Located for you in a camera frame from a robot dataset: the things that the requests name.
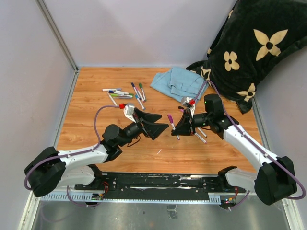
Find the black floral blanket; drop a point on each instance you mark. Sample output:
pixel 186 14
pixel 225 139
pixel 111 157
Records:
pixel 256 36

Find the lavender marker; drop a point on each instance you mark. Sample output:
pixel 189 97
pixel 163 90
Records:
pixel 124 97

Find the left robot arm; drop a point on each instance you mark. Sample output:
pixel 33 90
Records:
pixel 53 169

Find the aluminium corner post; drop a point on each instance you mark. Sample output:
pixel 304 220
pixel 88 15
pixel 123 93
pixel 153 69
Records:
pixel 57 34

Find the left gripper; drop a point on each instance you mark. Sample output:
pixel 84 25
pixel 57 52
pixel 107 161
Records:
pixel 152 130

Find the light blue cap marker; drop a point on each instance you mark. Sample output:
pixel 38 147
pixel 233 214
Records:
pixel 139 101

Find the pink marker pen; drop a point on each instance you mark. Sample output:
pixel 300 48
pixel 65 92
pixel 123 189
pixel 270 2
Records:
pixel 201 138

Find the magenta cap marker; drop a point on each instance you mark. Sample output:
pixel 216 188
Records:
pixel 171 121

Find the light green marker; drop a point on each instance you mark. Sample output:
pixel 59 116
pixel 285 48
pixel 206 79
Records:
pixel 121 95

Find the white slim marker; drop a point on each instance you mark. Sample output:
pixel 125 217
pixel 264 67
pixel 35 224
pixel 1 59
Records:
pixel 111 98

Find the red pink cap marker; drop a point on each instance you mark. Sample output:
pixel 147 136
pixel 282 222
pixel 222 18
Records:
pixel 141 95

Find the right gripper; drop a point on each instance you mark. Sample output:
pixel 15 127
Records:
pixel 184 126

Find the light blue cloth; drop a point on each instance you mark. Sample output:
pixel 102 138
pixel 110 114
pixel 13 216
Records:
pixel 177 83

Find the black marker pen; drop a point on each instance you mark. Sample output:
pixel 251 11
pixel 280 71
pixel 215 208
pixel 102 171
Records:
pixel 202 132

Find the green cap marker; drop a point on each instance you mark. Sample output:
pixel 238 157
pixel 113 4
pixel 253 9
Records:
pixel 142 90

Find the dark blue cap marker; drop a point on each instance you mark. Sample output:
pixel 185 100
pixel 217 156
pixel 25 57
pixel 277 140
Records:
pixel 136 92

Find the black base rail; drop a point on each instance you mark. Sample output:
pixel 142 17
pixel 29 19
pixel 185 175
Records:
pixel 157 187

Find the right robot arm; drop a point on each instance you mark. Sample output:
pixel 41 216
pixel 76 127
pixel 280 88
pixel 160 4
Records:
pixel 274 179

